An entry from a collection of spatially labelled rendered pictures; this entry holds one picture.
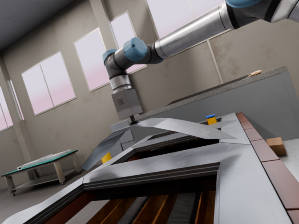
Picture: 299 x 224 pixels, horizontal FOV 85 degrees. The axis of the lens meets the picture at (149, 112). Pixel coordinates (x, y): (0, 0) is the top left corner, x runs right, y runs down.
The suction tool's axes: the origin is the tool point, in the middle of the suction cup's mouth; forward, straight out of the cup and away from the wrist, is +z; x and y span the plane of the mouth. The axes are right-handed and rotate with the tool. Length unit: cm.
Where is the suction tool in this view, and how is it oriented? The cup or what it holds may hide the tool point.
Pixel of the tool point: (135, 126)
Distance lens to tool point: 66.0
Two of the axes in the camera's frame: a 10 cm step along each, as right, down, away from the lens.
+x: 8.5, -3.0, -4.4
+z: 3.2, 9.5, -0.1
